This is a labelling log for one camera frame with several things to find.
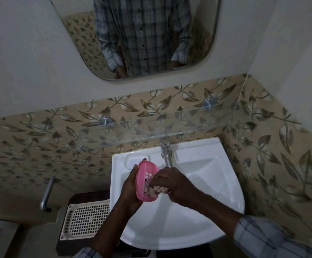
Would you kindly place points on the person's right hand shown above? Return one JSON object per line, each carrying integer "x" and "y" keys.
{"x": 176, "y": 185}

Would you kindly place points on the person's left hand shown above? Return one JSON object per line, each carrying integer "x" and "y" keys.
{"x": 127, "y": 192}

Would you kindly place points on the person's right fingers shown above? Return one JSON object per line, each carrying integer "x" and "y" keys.
{"x": 158, "y": 180}

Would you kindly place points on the person's left thumb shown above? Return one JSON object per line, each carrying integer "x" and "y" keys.
{"x": 134, "y": 174}

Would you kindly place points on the pale pink scrub pad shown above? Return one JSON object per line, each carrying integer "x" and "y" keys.
{"x": 160, "y": 189}

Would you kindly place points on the pink plastic soap dish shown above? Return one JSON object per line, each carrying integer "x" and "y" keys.
{"x": 145, "y": 169}

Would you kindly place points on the person's right forearm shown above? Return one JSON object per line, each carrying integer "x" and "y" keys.
{"x": 215, "y": 209}

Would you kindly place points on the person's left forearm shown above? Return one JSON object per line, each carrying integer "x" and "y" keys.
{"x": 110, "y": 229}

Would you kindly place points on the chrome basin faucet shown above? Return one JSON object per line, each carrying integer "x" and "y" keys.
{"x": 166, "y": 154}

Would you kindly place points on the white ceramic wash basin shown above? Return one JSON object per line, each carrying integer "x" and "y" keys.
{"x": 199, "y": 171}

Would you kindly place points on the clear glass shelf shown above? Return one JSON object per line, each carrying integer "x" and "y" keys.
{"x": 172, "y": 126}

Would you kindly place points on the cream plastic lattice basket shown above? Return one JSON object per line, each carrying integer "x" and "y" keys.
{"x": 86, "y": 218}

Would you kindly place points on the dark brown wooden stool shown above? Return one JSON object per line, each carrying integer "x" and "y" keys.
{"x": 67, "y": 248}

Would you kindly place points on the round chrome shelf bracket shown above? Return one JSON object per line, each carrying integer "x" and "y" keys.
{"x": 105, "y": 122}
{"x": 209, "y": 103}

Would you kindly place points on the chrome wall tap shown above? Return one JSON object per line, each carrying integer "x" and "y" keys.
{"x": 47, "y": 193}

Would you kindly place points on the wall mirror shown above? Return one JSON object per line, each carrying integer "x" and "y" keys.
{"x": 150, "y": 29}

